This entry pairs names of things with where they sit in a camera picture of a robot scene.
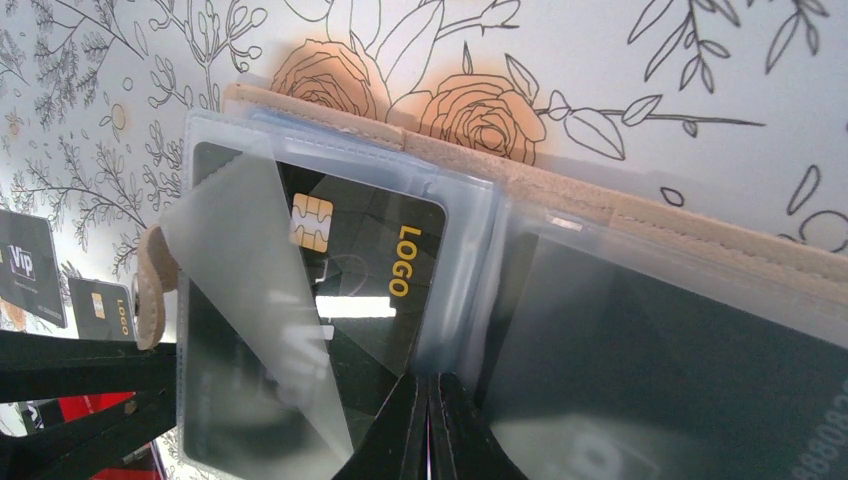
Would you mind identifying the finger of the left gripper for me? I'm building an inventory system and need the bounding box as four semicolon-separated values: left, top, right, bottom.
1;330;177;403
1;390;176;479

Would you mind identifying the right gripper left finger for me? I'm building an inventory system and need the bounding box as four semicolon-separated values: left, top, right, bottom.
334;373;428;480

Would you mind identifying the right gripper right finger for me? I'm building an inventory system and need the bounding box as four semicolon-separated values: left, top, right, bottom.
428;373;526;480

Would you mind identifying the red card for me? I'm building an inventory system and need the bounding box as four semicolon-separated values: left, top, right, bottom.
58;392;164;479

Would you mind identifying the plain black card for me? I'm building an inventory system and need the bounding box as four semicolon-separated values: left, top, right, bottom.
475;234;847;479

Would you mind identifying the black card small top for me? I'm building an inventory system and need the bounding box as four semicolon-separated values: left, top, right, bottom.
68;278;135;342

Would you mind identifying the black VIP card top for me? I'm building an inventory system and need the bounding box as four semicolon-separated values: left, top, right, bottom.
1;210;67;328

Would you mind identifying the floral table mat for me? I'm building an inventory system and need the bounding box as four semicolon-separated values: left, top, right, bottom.
0;0;848;480

